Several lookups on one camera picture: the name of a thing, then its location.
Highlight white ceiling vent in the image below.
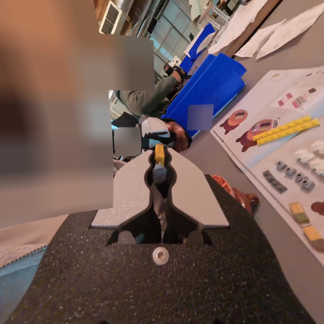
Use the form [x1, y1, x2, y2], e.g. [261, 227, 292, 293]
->
[98, 0, 123, 35]

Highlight black office chair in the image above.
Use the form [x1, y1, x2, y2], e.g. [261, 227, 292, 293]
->
[112, 112, 140, 129]

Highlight blue plastic bin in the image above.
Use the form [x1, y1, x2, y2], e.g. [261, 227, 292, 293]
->
[161, 53, 247, 138]
[180, 23, 217, 74]

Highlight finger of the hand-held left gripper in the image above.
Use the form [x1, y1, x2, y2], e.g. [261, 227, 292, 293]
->
[141, 117, 170, 137]
[143, 133, 173, 151]

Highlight small tan cube brick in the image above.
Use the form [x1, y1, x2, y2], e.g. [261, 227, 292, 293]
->
[302, 224, 324, 252]

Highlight person's left hand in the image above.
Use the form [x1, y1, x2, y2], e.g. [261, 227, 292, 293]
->
[165, 121, 194, 152]

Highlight brick flowerpot model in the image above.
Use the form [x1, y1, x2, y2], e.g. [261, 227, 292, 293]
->
[210, 175, 260, 214]

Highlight small gold Lego tiles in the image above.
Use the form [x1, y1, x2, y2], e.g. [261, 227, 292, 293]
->
[289, 202, 311, 225]

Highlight white paper sheet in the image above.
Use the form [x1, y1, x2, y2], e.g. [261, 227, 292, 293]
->
[208, 0, 269, 55]
[256, 3, 324, 60]
[234, 19, 287, 58]

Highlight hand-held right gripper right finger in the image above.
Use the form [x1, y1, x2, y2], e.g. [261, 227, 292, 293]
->
[165, 151, 229, 231]

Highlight brick set instruction booklet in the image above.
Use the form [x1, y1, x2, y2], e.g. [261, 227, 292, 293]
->
[210, 66, 324, 269]

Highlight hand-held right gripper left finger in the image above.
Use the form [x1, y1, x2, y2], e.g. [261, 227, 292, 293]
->
[92, 152, 155, 229]

